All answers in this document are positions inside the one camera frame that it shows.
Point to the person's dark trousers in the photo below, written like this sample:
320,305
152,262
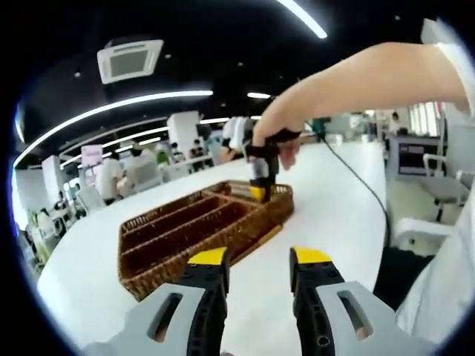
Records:
401,274

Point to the brown wicker storage tray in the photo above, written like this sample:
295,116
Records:
156,274

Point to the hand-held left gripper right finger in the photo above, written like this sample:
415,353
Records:
315,289

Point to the curved ceiling light strip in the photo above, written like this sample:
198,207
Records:
111,107

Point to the computer monitor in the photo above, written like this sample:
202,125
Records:
412,159

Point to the straight ceiling light strip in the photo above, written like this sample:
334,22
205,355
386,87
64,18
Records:
304,18

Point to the person's right hand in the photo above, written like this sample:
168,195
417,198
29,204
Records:
287,148

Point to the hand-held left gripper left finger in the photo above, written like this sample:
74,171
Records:
208,289

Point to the grey office chair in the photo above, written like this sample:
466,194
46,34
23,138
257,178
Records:
445,189

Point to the pink hanging sign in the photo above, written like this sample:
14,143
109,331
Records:
92,155

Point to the ceiling air conditioner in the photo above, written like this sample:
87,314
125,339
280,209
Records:
130,61

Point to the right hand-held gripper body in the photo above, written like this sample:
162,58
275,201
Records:
267,159

